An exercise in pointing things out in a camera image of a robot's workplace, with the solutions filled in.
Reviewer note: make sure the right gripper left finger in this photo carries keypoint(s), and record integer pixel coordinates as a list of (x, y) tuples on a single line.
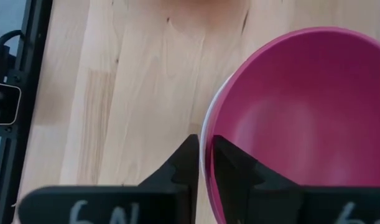
[(164, 199)]

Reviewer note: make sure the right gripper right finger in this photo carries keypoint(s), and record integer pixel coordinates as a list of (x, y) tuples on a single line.
[(270, 202)]

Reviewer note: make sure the pink bowl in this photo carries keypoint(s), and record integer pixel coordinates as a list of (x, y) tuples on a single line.
[(301, 109)]

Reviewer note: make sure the table-level camera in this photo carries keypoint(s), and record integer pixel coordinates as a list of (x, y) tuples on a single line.
[(6, 102)]

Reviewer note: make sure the black aluminium frame rail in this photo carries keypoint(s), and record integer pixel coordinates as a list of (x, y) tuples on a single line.
[(31, 46)]

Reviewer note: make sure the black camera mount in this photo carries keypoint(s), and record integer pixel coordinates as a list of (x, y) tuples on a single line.
[(0, 62)]

